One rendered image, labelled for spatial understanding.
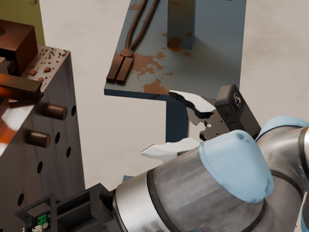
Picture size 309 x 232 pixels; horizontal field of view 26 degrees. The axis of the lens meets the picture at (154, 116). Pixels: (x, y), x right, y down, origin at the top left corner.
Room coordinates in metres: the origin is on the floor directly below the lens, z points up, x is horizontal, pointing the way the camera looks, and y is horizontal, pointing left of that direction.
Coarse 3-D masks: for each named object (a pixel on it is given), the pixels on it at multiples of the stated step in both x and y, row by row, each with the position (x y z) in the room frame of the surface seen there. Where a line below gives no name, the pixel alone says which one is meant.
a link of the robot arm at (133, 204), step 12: (132, 180) 0.46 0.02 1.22; (144, 180) 0.45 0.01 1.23; (120, 192) 0.45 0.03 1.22; (132, 192) 0.44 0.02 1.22; (144, 192) 0.44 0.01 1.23; (120, 204) 0.43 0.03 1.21; (132, 204) 0.43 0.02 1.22; (144, 204) 0.43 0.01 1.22; (120, 216) 0.42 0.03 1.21; (132, 216) 0.42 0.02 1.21; (144, 216) 0.42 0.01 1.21; (156, 216) 0.42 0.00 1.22; (132, 228) 0.41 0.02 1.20; (144, 228) 0.41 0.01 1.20; (156, 228) 0.41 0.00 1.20; (168, 228) 0.44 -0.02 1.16
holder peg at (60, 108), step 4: (48, 104) 0.94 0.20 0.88; (52, 104) 0.94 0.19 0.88; (56, 104) 0.95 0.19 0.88; (44, 108) 0.94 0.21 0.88; (48, 108) 0.93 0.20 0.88; (52, 108) 0.93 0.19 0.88; (56, 108) 0.93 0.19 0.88; (60, 108) 0.93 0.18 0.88; (64, 108) 0.93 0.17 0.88; (44, 112) 0.93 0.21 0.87; (48, 112) 0.93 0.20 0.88; (52, 112) 0.93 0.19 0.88; (56, 112) 0.93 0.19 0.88; (60, 112) 0.92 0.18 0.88; (64, 112) 0.93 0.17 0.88; (48, 116) 0.93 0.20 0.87; (52, 116) 0.92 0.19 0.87; (56, 116) 0.92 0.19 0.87; (60, 116) 0.92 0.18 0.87; (64, 116) 0.93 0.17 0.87
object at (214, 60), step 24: (216, 0) 1.47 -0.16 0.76; (240, 0) 1.47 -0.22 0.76; (216, 24) 1.37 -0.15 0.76; (240, 24) 1.37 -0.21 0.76; (120, 48) 1.27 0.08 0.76; (144, 48) 1.27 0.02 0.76; (168, 48) 1.27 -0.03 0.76; (192, 48) 1.27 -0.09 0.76; (216, 48) 1.27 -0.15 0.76; (240, 48) 1.27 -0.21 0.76; (144, 72) 1.18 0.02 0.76; (168, 72) 1.18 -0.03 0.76; (192, 72) 1.18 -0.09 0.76; (216, 72) 1.18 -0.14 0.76; (240, 72) 1.18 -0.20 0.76; (120, 96) 1.12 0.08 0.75; (144, 96) 1.11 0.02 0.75; (168, 96) 1.10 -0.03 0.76; (216, 96) 1.10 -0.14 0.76
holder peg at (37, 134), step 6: (30, 132) 0.87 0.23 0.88; (36, 132) 0.87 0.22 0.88; (30, 138) 0.86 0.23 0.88; (36, 138) 0.86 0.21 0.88; (42, 138) 0.85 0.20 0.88; (48, 138) 0.86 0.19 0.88; (30, 144) 0.86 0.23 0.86; (36, 144) 0.85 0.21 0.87; (42, 144) 0.85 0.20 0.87; (48, 144) 0.86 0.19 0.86
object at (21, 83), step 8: (0, 80) 0.86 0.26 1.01; (8, 80) 0.86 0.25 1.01; (16, 80) 0.86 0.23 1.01; (24, 80) 0.86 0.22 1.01; (32, 80) 0.86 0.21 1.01; (0, 88) 0.86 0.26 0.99; (8, 88) 0.85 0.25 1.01; (16, 88) 0.84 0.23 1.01; (24, 88) 0.84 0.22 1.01; (32, 88) 0.84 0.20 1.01; (0, 96) 0.85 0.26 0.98; (8, 96) 0.85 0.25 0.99; (16, 96) 0.85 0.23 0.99; (24, 96) 0.85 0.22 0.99; (32, 96) 0.85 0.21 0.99; (40, 96) 0.85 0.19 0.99
